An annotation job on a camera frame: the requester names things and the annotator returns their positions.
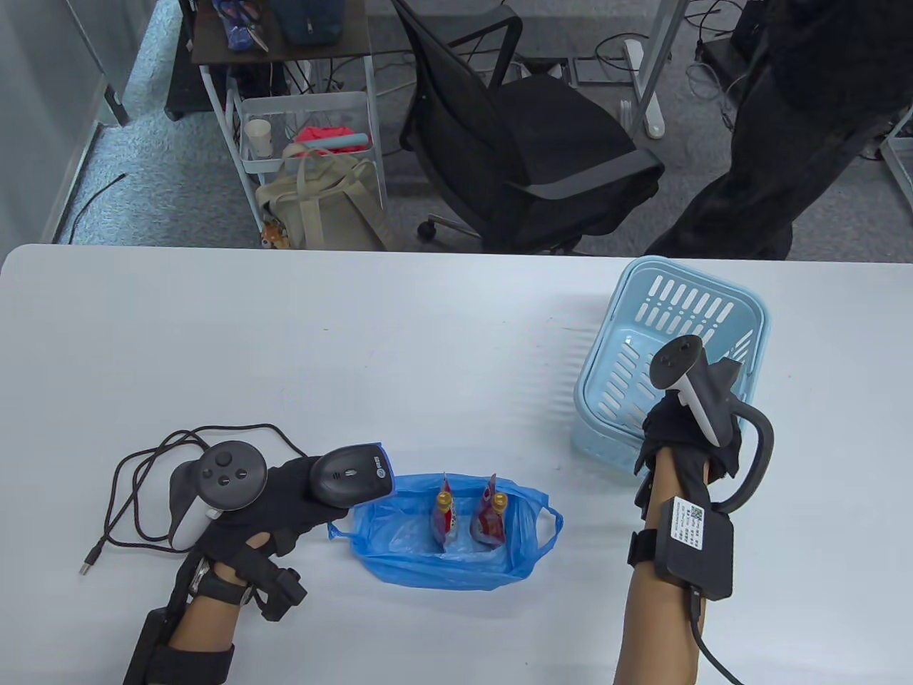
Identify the black floor case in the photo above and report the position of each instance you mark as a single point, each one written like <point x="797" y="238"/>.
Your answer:
<point x="187" y="93"/>

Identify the person's right hand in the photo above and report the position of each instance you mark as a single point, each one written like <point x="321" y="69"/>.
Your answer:
<point x="674" y="428"/>

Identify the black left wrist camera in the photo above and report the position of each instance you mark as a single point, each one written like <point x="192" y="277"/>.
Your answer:
<point x="285" y="592"/>

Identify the black and blue barcode scanner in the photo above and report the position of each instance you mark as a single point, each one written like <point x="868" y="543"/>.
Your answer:
<point x="353" y="474"/>

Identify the beige tote bag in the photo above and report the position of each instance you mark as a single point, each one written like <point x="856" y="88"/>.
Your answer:
<point x="328" y="207"/>

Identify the white paper cup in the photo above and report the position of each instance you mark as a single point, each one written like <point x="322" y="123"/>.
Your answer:
<point x="259" y="139"/>

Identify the blue plastic bag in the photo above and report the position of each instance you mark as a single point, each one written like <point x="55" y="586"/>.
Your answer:
<point x="399" y="549"/>

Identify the black office chair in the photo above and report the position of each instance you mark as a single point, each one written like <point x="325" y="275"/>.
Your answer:
<point x="542" y="143"/>

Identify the white metal rack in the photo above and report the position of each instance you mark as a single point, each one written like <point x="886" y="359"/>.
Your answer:
<point x="900" y="160"/>

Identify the person's left forearm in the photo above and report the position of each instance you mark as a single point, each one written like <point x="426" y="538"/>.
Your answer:
<point x="207" y="614"/>

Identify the red cloth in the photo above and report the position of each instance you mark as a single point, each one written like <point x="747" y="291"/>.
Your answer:
<point x="321" y="134"/>

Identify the black computer equipment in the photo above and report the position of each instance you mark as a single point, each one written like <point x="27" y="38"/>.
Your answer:
<point x="742" y="36"/>

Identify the white rolling cart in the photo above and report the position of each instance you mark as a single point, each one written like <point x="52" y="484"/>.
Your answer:
<point x="376" y="107"/>

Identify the dark blue pouch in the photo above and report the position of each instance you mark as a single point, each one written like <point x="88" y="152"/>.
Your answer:
<point x="310" y="21"/>

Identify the grey hand controller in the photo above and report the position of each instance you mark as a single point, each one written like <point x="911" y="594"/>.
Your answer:
<point x="702" y="399"/>
<point x="228" y="474"/>

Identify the black left forearm box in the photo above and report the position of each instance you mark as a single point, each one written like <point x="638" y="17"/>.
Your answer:
<point x="160" y="653"/>

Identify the red ketchup package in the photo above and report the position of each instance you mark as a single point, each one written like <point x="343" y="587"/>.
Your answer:
<point x="446" y="524"/>
<point x="488" y="524"/>

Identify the person's left hand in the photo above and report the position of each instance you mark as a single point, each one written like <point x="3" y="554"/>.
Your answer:
<point x="285" y="499"/>

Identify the light blue plastic basket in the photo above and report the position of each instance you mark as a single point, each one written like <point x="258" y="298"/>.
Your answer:
<point x="628" y="314"/>

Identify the person's right forearm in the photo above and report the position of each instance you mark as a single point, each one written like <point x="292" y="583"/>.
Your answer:
<point x="656" y="628"/>

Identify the white desk leg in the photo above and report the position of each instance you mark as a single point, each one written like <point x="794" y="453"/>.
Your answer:
<point x="653" y="93"/>

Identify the black right forearm box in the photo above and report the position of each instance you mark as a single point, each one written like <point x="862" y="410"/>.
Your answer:
<point x="699" y="549"/>

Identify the teal cylinder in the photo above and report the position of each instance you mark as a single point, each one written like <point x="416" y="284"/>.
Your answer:
<point x="342" y="143"/>

